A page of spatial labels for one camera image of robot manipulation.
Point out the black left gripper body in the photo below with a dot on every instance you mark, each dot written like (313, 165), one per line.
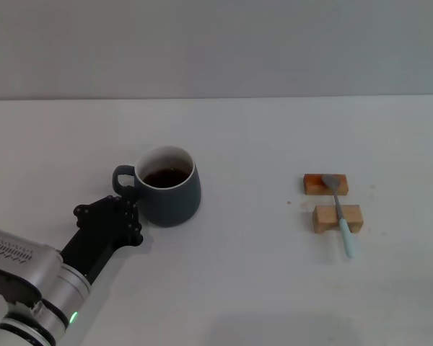
(94, 245)

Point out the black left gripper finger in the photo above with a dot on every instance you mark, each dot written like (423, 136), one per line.
(133, 223)
(94, 212)

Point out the dark grey ceramic mug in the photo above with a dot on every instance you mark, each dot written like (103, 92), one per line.
(177, 205)

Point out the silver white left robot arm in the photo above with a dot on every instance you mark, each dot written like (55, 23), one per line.
(21, 266)

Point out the dark brown coffee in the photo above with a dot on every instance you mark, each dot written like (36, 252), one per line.
(166, 178)

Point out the stained wooden block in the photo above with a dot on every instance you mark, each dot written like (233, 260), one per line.
(314, 185)

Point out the notched light wooden block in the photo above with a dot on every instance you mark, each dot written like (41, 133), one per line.
(324, 216)

